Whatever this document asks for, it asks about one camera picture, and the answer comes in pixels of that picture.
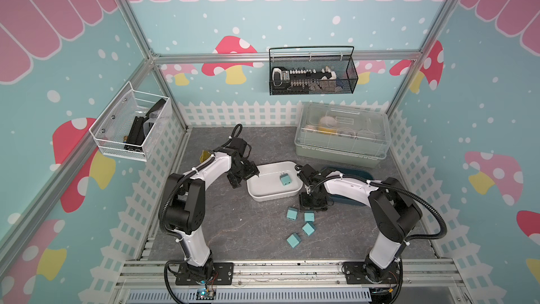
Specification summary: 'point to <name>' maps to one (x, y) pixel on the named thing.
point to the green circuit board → (205, 294)
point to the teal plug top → (285, 179)
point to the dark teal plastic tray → (346, 200)
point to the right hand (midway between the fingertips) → (305, 209)
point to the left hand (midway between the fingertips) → (251, 180)
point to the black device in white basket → (136, 135)
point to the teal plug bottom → (293, 240)
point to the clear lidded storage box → (347, 133)
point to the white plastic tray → (275, 181)
